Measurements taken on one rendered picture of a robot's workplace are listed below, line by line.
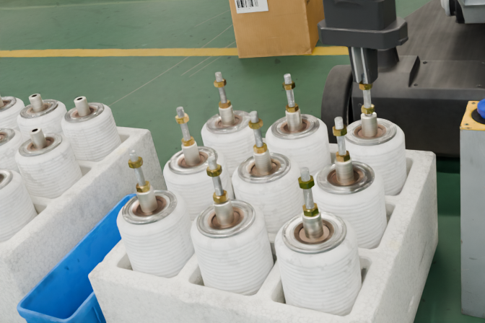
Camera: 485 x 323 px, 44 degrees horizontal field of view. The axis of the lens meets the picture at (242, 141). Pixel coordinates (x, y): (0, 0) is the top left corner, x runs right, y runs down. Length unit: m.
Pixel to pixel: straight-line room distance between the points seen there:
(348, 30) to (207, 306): 0.39
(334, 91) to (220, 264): 0.56
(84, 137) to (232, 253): 0.49
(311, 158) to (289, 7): 0.98
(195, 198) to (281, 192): 0.14
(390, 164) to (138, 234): 0.36
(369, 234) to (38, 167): 0.56
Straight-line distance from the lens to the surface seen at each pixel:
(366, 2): 0.78
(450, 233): 1.10
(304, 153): 0.91
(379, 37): 0.79
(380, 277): 0.76
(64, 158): 1.07
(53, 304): 1.03
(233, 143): 0.95
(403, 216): 0.85
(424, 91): 1.16
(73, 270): 1.04
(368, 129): 0.88
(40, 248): 1.03
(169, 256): 0.82
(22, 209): 1.03
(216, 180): 0.73
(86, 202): 1.08
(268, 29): 1.88
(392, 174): 0.89
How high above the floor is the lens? 0.70
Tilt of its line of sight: 29 degrees down
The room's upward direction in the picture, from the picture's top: 12 degrees counter-clockwise
